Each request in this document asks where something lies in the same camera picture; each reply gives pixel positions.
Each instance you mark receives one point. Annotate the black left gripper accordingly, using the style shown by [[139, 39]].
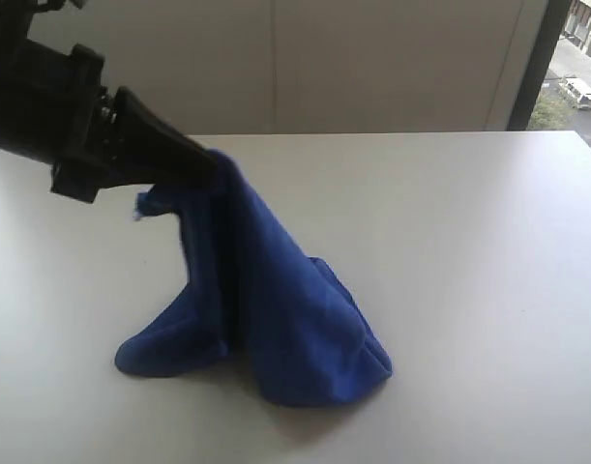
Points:
[[53, 109]]

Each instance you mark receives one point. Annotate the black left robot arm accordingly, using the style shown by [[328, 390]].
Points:
[[9, 19]]

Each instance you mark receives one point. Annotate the blue microfiber towel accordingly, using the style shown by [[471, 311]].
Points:
[[253, 293]]

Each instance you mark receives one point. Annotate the white vehicle outside window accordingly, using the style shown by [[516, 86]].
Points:
[[578, 91]]

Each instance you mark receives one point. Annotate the white partition panel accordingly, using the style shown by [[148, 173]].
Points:
[[226, 67]]

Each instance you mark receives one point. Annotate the dark window frame post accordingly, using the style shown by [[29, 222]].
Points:
[[546, 40]]

